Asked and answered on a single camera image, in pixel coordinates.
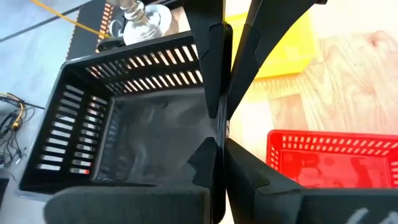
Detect yellow floor cable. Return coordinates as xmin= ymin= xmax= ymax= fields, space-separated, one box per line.
xmin=30 ymin=0 xmax=110 ymax=40

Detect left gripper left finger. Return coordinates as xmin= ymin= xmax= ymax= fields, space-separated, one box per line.
xmin=43 ymin=136 xmax=226 ymax=224

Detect yellow plastic slotted basket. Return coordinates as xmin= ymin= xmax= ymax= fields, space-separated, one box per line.
xmin=225 ymin=11 xmax=317 ymax=79

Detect tangled black floor cables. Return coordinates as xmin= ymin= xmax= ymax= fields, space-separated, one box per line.
xmin=0 ymin=91 xmax=35 ymax=169

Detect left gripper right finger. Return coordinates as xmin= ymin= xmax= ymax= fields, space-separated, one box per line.
xmin=225 ymin=138 xmax=398 ymax=224

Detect red plastic slotted basket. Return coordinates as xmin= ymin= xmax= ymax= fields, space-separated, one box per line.
xmin=266 ymin=129 xmax=398 ymax=190

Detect white shade table lamp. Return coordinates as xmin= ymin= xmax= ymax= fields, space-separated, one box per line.
xmin=108 ymin=0 xmax=174 ymax=46

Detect black floor cable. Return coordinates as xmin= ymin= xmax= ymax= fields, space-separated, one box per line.
xmin=0 ymin=4 xmax=83 ymax=43

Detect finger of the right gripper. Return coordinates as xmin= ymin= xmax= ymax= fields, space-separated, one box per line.
xmin=226 ymin=0 xmax=328 ymax=121
xmin=183 ymin=0 xmax=234 ymax=119

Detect black plastic slotted basket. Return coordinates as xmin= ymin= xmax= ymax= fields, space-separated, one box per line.
xmin=18 ymin=29 xmax=229 ymax=195

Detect black hazard-striped floor mat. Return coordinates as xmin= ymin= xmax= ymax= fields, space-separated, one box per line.
xmin=67 ymin=0 xmax=125 ymax=60

